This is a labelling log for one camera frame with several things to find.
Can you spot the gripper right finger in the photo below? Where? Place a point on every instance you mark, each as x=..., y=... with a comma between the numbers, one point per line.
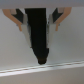
x=55, y=19

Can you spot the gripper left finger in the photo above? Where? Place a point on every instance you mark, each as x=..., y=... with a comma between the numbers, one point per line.
x=20, y=20

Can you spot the white cabinet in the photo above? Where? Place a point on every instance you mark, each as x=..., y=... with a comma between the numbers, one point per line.
x=40, y=79

